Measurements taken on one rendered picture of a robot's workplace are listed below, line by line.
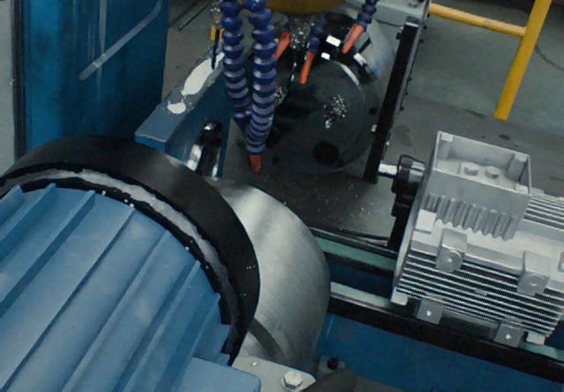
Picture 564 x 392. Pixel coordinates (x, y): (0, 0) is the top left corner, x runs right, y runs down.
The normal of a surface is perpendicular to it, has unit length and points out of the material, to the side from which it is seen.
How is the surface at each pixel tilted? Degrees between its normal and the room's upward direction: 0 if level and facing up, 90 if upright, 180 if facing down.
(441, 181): 90
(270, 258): 28
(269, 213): 21
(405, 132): 0
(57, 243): 90
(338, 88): 90
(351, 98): 90
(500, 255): 0
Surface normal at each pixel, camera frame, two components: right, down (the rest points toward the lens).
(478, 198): -0.25, 0.50
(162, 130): 0.16, -0.82
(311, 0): 0.41, 0.56
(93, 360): 0.63, -0.56
